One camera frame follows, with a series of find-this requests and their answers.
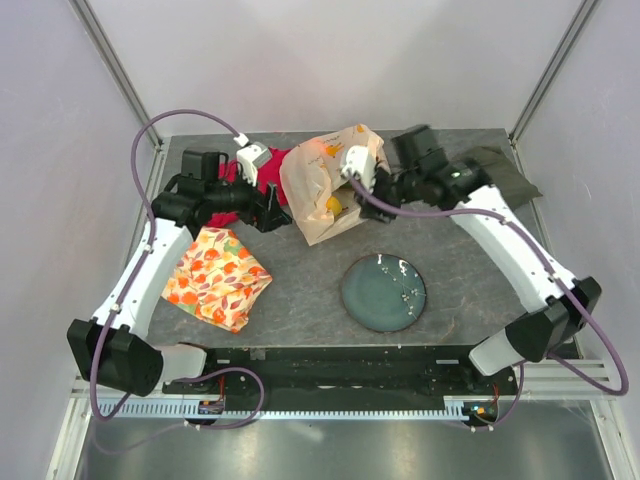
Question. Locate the blue ceramic plate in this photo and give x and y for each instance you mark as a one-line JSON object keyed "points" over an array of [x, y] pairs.
{"points": [[383, 293]]}

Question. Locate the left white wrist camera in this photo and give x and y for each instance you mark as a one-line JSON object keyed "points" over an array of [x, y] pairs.
{"points": [[250, 157]]}

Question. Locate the yellow fake lemon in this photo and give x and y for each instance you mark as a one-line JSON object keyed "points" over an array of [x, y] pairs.
{"points": [[334, 206]]}

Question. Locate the slotted cable duct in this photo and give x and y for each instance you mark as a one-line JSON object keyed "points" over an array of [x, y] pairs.
{"points": [[192, 408]]}

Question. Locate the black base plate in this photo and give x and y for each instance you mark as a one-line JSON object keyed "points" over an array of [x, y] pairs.
{"points": [[428, 371]]}

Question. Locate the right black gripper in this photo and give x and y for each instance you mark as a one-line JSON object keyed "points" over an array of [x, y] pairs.
{"points": [[375, 212]]}

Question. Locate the floral orange cloth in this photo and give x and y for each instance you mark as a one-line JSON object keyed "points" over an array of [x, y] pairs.
{"points": [[217, 280]]}

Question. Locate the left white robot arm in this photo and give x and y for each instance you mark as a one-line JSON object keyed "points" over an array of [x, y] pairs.
{"points": [[110, 348]]}

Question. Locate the translucent plastic bag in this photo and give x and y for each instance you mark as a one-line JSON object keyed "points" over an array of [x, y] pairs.
{"points": [[310, 175]]}

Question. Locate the red cloth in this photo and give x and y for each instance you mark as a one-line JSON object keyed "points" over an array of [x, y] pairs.
{"points": [[268, 173]]}

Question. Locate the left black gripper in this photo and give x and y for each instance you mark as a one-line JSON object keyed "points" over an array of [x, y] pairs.
{"points": [[264, 210]]}

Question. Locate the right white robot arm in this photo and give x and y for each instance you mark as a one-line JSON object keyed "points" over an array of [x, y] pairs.
{"points": [[556, 302]]}

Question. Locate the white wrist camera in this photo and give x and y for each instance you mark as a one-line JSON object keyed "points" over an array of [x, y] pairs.
{"points": [[250, 157], [358, 163]]}

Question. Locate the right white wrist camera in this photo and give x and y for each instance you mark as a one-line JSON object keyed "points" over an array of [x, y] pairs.
{"points": [[358, 163]]}

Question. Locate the olive green cloth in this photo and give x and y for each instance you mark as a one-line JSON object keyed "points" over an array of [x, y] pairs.
{"points": [[514, 187]]}

